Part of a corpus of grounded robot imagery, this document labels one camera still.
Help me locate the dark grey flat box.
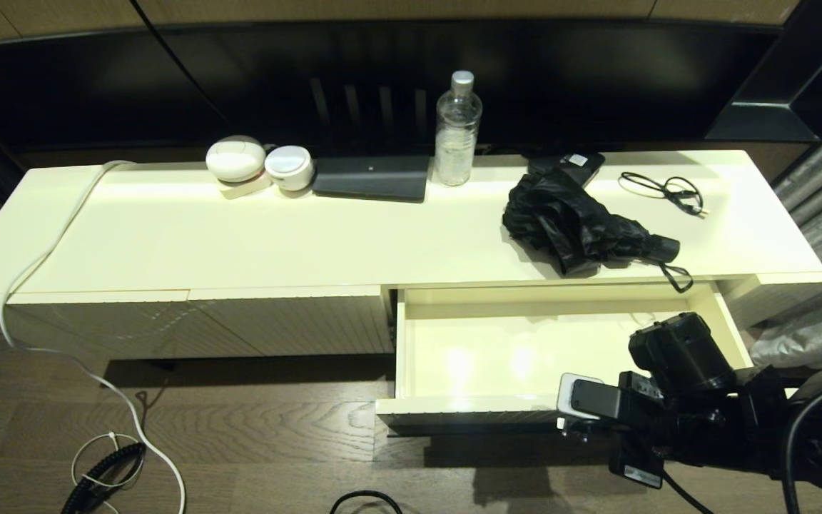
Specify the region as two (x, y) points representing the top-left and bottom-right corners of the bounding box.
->
(311, 155), (431, 203)

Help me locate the black box with white label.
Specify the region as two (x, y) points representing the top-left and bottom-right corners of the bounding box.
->
(527, 150), (606, 188)

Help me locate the small white round device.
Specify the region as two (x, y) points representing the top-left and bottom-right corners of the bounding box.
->
(264, 145), (315, 191)

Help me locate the large white round device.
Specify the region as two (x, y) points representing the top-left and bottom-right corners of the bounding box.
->
(205, 135), (267, 183)

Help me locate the white power cable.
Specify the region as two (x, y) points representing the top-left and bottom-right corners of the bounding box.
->
(0, 160), (188, 514)

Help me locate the black floor cable with plug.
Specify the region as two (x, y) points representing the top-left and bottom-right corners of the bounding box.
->
(330, 490), (403, 514)

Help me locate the white ribbed drawer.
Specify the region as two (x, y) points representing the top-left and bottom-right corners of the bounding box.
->
(375, 282), (804, 436)

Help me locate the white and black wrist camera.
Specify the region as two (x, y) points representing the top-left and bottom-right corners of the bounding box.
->
(557, 373), (623, 430)

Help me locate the black umbrella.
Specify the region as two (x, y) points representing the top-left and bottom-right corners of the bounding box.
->
(502, 168), (695, 294)

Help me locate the black coiled cable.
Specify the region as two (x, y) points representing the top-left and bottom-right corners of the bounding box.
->
(61, 443), (148, 514)

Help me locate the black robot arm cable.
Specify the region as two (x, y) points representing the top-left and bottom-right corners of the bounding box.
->
(661, 370), (822, 514)

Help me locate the thin black USB cable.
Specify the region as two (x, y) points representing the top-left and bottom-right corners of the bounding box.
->
(617, 171), (706, 218)

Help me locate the black television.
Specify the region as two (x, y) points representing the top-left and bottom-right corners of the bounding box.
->
(0, 20), (776, 168)

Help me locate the clear plastic water bottle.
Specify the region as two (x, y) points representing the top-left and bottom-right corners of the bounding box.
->
(434, 70), (483, 186)

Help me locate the white low cabinet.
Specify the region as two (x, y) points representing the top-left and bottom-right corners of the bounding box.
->
(0, 148), (822, 361)

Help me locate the white ribbed cabinet door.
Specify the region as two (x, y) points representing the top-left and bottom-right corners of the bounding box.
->
(190, 286), (395, 356)
(10, 289), (263, 360)

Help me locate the black wall shelf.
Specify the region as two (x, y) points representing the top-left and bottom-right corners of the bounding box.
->
(704, 0), (822, 143)

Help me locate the thin white cable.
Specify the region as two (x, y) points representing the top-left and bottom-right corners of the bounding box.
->
(71, 431), (146, 514)

